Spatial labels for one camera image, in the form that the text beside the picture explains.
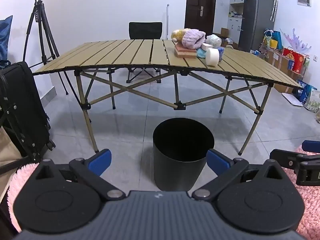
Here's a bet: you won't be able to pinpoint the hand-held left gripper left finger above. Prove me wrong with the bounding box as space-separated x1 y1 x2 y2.
31 149 126 201

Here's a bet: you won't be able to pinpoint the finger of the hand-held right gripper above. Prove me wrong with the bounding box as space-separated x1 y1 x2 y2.
302 140 320 153
269 149 320 168

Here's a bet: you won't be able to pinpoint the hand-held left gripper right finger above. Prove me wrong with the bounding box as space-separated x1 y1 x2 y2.
191 149 288 201

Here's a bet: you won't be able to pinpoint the black trash bin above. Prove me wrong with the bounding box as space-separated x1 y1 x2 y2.
152 118 215 192

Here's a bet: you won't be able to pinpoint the white paper roll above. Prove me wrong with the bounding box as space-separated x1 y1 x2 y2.
205 47 219 67

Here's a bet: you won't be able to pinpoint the blue tissue packet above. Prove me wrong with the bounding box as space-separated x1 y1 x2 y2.
215 46 225 62

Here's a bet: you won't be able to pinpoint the brown and tan sponge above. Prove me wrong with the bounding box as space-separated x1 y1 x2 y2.
174 42 198 59

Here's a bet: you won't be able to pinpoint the iridescent plastic bag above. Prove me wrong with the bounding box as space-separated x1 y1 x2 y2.
205 34 222 48

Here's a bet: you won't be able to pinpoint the purple plush cloth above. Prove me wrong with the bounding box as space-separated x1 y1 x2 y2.
181 29 207 50

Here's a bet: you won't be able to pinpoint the yellow and white plush toy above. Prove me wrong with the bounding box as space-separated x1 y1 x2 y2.
171 28 193 42

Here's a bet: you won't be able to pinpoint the pink fluffy rug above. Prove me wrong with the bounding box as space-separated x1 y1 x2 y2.
5 147 320 240

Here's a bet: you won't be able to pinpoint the white and green bag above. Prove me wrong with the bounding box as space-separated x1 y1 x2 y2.
306 89 320 113

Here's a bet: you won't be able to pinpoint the blue pet food bag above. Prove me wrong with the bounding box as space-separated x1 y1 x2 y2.
295 80 317 105

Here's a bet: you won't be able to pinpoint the cardboard boxes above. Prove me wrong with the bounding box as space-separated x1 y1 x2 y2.
265 50 304 94

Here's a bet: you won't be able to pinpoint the black folding cart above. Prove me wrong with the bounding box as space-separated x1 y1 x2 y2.
0 102 42 200

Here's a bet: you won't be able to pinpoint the black suitcase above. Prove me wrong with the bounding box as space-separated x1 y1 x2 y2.
0 61 57 163

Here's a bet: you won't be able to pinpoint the purple coral decoration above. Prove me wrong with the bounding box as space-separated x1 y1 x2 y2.
280 29 312 54

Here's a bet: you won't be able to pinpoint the tan folding table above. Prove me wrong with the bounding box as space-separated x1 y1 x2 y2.
32 39 303 155

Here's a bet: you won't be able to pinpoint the yellow gift bag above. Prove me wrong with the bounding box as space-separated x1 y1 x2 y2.
262 35 278 50

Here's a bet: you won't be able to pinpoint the blue gift bag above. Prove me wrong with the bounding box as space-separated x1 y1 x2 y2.
271 30 282 50

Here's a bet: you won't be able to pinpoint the open cardboard box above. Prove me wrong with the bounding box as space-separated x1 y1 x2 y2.
220 27 239 49

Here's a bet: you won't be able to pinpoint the black folding chair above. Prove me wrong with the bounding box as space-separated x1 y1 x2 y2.
126 22 163 83

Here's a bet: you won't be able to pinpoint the grey refrigerator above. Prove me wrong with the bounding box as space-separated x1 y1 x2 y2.
237 0 277 53

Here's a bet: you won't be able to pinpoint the blue cloth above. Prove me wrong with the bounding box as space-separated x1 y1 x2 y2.
0 15 13 68

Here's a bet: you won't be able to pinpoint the dark brown door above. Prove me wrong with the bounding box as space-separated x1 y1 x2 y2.
184 0 217 34

